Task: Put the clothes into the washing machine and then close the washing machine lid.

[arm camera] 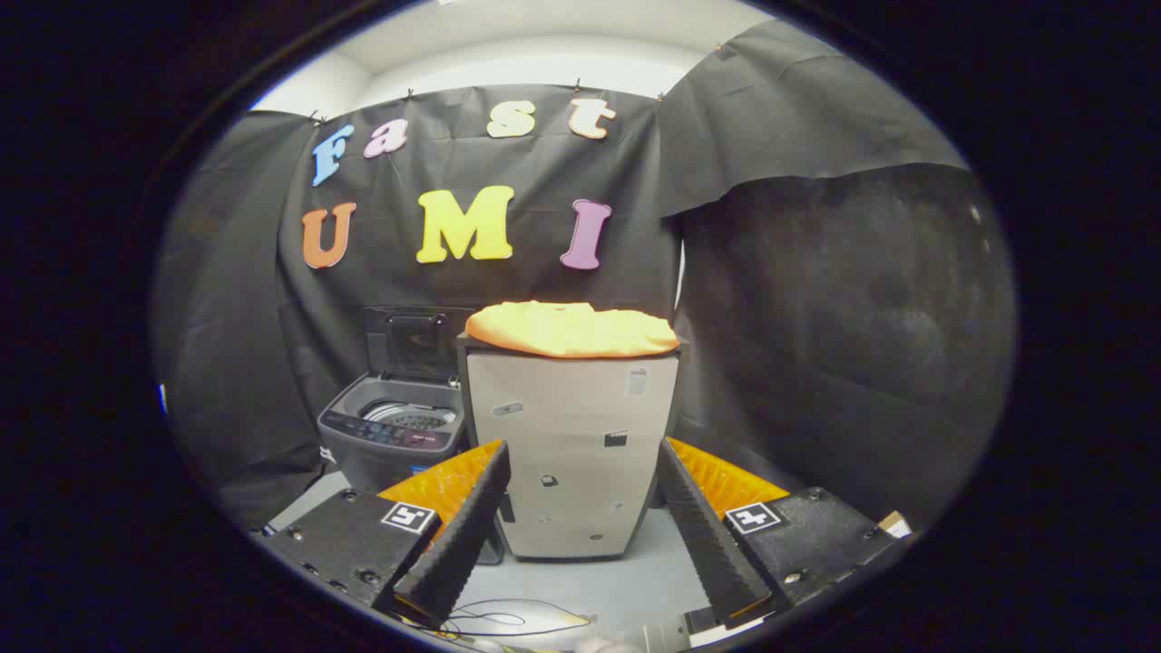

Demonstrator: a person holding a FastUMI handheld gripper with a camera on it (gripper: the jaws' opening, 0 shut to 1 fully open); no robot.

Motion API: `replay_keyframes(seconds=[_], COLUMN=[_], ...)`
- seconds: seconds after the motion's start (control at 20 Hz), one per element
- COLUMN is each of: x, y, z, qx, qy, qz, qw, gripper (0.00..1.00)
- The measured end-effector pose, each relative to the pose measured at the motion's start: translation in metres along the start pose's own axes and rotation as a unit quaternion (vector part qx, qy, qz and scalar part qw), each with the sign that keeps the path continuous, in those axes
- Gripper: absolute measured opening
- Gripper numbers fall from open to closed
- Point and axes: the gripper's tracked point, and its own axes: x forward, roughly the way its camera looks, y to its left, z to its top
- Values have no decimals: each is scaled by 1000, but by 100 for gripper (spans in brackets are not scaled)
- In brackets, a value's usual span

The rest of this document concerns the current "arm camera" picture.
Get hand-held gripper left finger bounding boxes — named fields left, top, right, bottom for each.
left=263, top=440, right=512, bottom=631

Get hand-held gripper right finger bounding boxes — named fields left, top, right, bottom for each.
left=656, top=437, right=913, bottom=631

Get grey washing machine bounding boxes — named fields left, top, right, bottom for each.
left=317, top=370, right=469, bottom=495

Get orange polo shirt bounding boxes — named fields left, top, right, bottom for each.
left=465, top=301, right=680, bottom=359

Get beige cabinet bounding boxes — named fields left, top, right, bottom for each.
left=455, top=334, right=688, bottom=560

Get thin floor cables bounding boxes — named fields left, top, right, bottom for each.
left=399, top=597, right=595, bottom=641

